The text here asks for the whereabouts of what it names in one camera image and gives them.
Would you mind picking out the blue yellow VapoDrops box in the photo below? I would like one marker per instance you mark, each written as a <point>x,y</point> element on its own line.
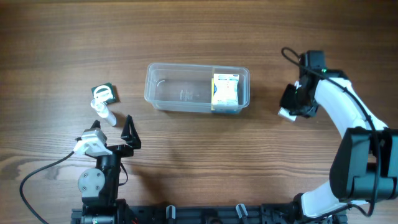
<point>213,93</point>

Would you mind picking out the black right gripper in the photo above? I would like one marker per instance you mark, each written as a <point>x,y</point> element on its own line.
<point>285,101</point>

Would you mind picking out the white blue medicine box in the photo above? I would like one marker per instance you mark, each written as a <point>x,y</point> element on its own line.
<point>225,88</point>

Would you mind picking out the clear plastic container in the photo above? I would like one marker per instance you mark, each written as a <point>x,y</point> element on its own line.
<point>197,88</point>

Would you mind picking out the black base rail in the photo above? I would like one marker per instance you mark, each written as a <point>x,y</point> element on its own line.
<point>264,214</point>

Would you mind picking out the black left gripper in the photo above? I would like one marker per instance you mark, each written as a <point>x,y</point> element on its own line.
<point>132,138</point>

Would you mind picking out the white green medicine box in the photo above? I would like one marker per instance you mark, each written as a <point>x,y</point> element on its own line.
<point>284,113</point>

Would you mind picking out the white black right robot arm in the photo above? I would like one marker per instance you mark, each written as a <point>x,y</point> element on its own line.
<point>364,170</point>

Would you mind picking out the white bottle clear cap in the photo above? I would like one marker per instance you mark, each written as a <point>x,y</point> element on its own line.
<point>103,111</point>

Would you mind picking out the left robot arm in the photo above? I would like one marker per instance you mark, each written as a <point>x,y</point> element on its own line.
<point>99,185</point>

